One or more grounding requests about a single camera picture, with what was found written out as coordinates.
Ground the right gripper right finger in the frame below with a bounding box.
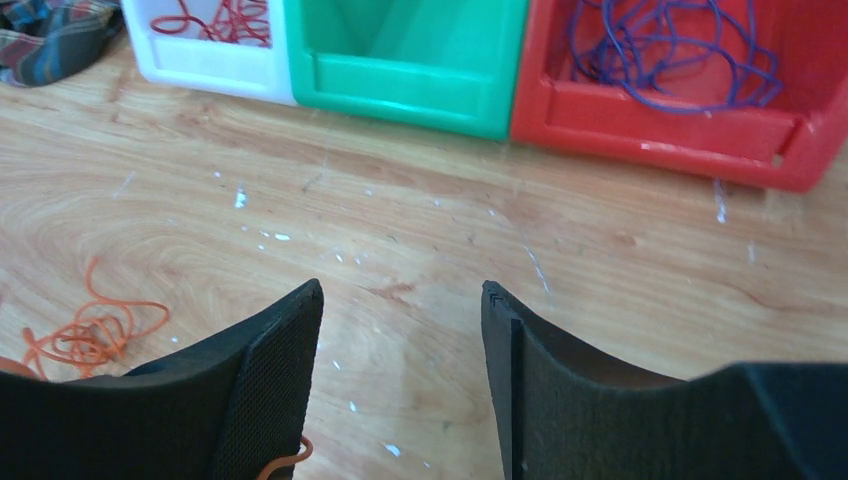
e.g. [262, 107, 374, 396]
[481, 281, 847, 479]

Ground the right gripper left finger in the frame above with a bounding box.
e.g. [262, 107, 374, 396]
[1, 279, 324, 479]

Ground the red cable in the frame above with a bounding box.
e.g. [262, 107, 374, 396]
[149, 0, 273, 49]

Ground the red plastic bin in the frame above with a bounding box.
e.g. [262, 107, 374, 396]
[511, 1, 847, 192]

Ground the white plastic bin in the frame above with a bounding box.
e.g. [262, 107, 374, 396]
[121, 1, 297, 106]

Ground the green plastic bin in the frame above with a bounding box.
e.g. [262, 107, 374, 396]
[284, 0, 529, 140]

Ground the plaid flannel shirt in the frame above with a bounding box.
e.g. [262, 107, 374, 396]
[1, 0, 124, 87]

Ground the small orange cable bundle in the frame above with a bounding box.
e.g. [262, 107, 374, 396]
[0, 256, 172, 382]

